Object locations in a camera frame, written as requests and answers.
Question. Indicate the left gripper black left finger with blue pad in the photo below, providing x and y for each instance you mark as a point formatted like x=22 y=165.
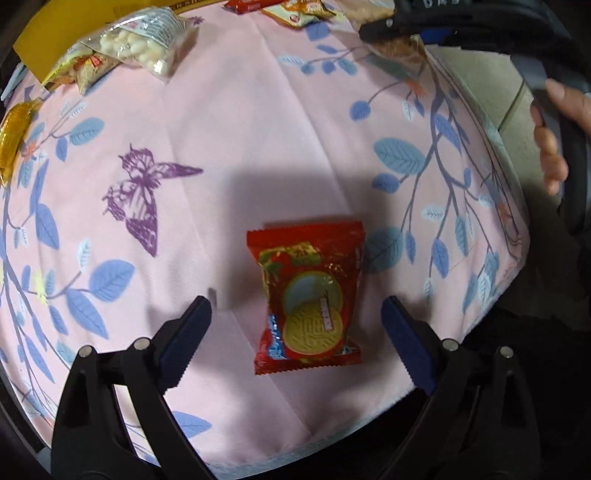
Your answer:
x=90 y=439

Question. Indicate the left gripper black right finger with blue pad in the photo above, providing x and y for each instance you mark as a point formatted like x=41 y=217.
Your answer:
x=460 y=432

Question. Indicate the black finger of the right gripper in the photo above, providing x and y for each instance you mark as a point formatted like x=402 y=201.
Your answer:
x=396 y=26

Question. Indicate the orange green snack packet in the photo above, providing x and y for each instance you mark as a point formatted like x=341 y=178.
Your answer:
x=298 y=14

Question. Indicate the red snack bar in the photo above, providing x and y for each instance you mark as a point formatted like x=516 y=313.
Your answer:
x=246 y=6

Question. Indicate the red cookie packet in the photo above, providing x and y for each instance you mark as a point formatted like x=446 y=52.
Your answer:
x=311 y=275

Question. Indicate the clear bag white round snacks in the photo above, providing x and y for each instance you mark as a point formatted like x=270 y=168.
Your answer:
x=152 y=38

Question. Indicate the golden orange snack packet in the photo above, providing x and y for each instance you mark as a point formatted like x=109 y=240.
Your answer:
x=13 y=129

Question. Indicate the pink biscuit bag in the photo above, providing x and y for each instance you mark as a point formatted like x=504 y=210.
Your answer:
x=407 y=50

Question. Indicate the person's right hand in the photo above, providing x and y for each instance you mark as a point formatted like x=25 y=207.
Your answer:
x=576 y=106

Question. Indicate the pink floral tablecloth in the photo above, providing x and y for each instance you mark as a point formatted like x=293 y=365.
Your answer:
x=131 y=200

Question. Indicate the orange beige snack packet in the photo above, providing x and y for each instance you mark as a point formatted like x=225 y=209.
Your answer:
x=79 y=65

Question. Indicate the yellow cardboard box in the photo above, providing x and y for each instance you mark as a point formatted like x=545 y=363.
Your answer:
x=58 y=24

